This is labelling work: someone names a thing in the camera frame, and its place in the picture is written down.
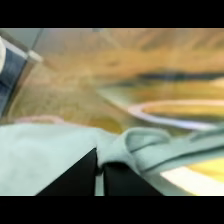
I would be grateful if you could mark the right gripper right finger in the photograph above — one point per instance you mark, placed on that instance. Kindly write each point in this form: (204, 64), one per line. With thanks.
(125, 181)

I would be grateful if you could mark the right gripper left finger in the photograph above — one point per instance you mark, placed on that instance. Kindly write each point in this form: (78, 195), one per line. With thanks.
(80, 180)

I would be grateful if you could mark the pale green shirt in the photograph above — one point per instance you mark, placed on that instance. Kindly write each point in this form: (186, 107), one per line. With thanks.
(33, 160)

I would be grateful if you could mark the blue jeans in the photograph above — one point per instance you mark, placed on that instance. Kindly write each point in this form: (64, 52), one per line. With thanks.
(10, 76)

